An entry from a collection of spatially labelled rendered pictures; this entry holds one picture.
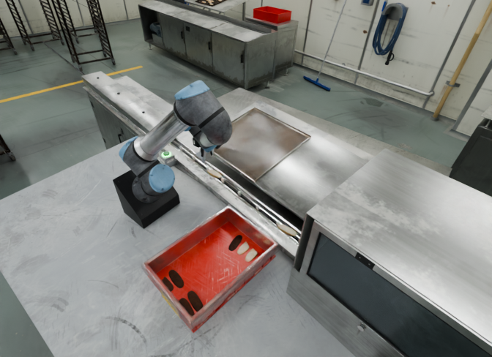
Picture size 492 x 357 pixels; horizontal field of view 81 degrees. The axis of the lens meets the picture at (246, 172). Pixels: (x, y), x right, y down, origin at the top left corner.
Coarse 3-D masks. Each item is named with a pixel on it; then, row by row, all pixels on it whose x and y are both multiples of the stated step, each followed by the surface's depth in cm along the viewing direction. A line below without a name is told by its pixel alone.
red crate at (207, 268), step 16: (224, 224) 144; (208, 240) 136; (224, 240) 137; (192, 256) 130; (208, 256) 130; (224, 256) 130; (240, 256) 130; (256, 256) 131; (272, 256) 129; (160, 272) 123; (192, 272) 124; (208, 272) 124; (224, 272) 124; (240, 272) 124; (256, 272) 123; (176, 288) 118; (192, 288) 118; (208, 288) 118; (240, 288) 118
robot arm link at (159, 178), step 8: (152, 168) 123; (160, 168) 124; (168, 168) 127; (144, 176) 123; (152, 176) 121; (160, 176) 124; (168, 176) 126; (144, 184) 127; (152, 184) 122; (160, 184) 123; (168, 184) 125; (152, 192) 128; (160, 192) 127
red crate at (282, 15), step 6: (258, 12) 450; (264, 12) 443; (270, 12) 436; (276, 12) 468; (282, 12) 461; (288, 12) 445; (258, 18) 455; (264, 18) 448; (270, 18) 441; (276, 18) 434; (282, 18) 440; (288, 18) 451
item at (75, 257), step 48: (48, 192) 158; (96, 192) 159; (192, 192) 161; (0, 240) 133; (48, 240) 134; (96, 240) 135; (144, 240) 136; (48, 288) 117; (96, 288) 117; (144, 288) 118; (48, 336) 103; (96, 336) 104; (144, 336) 104; (192, 336) 105; (240, 336) 105; (288, 336) 106
